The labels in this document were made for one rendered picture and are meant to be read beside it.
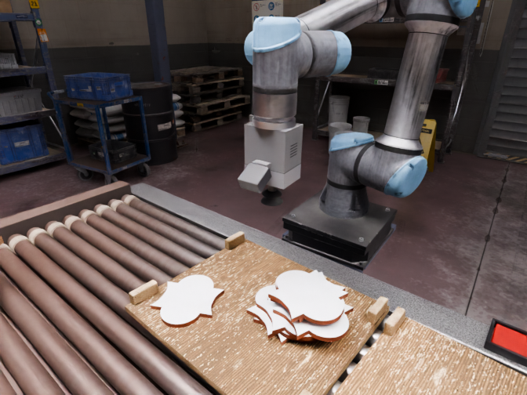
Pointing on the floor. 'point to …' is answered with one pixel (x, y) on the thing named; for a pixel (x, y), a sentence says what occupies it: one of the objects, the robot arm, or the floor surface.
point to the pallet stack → (208, 95)
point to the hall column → (159, 47)
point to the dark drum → (155, 121)
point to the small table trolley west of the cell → (85, 166)
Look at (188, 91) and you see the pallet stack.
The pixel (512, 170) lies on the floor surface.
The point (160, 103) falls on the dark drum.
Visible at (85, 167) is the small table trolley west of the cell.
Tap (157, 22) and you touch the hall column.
